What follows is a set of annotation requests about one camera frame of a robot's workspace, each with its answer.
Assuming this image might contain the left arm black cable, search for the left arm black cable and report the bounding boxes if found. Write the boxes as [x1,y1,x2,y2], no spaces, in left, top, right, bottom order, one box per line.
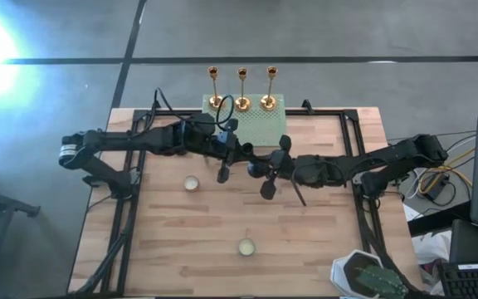
[130,86,237,138]

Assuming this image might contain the yellow cable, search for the yellow cable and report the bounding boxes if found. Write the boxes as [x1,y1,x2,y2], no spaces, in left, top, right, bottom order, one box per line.
[417,147,475,196]

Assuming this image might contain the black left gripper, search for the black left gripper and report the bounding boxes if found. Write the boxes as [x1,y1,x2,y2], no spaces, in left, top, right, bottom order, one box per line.
[217,118,253,184]

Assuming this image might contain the black power adapter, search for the black power adapter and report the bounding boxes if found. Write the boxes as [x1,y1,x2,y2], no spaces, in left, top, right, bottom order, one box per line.
[427,173,451,201]

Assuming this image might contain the candle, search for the candle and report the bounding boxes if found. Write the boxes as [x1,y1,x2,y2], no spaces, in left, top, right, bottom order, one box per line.
[183,174,201,193]
[237,238,257,257]

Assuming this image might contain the green cactus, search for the green cactus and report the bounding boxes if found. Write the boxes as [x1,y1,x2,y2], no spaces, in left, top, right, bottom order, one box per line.
[354,264,409,298]

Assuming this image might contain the green perforated metal shelf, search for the green perforated metal shelf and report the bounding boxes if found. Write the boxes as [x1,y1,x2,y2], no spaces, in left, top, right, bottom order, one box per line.
[202,93,286,147]

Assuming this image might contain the gold candlestick holder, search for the gold candlestick holder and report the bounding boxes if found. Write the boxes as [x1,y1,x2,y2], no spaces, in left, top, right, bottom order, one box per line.
[259,65,279,112]
[235,66,251,112]
[207,66,225,110]

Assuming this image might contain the black side desk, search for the black side desk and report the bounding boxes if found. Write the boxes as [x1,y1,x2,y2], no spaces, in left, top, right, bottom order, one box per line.
[407,201,472,238]

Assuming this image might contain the black aluminium table frame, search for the black aluminium table frame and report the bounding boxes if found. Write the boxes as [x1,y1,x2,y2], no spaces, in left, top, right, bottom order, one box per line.
[68,108,422,298]

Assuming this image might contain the black box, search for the black box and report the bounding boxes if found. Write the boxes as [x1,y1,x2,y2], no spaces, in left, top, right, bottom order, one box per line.
[448,218,478,265]

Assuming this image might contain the white angular plant pot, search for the white angular plant pot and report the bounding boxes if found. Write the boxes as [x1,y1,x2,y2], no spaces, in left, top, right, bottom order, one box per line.
[329,248,385,299]

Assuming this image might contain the thin black cable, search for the thin black cable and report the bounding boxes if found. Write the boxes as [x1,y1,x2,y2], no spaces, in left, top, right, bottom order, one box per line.
[386,130,476,145]

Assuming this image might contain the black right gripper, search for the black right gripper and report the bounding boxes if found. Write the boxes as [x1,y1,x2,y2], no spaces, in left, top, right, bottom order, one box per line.
[259,134,296,201]

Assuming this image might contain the white cable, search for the white cable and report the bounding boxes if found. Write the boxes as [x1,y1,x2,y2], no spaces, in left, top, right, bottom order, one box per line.
[404,136,476,200]

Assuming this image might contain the black keyboard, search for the black keyboard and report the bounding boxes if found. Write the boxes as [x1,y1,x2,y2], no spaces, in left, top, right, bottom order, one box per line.
[437,260,478,299]

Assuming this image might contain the white plastic bag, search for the white plastic bag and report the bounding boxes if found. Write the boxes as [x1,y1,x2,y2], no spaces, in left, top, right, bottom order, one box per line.
[402,203,454,287]

